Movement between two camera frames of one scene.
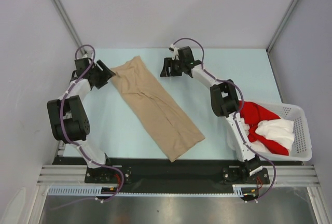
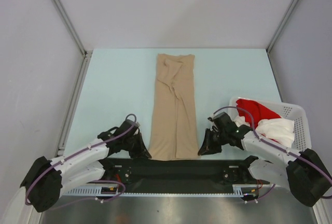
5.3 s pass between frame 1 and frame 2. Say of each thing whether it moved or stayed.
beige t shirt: moved
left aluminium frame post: stayed
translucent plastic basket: stayed
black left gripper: moved
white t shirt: stayed
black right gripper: moved
